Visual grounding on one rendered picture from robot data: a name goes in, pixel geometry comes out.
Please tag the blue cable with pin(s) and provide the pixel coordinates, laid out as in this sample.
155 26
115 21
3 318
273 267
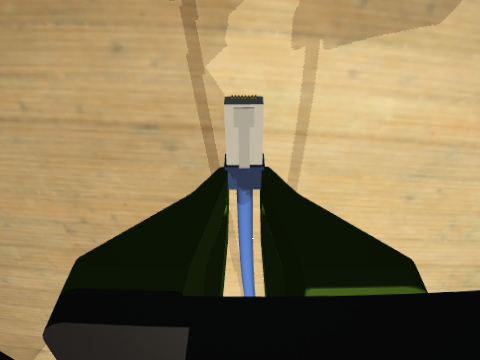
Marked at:
245 234

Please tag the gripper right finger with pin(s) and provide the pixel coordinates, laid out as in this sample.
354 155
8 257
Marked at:
322 254

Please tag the network cable plug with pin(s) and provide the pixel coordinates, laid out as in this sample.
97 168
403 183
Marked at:
244 158

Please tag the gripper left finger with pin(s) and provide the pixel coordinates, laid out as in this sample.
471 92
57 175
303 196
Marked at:
181 248

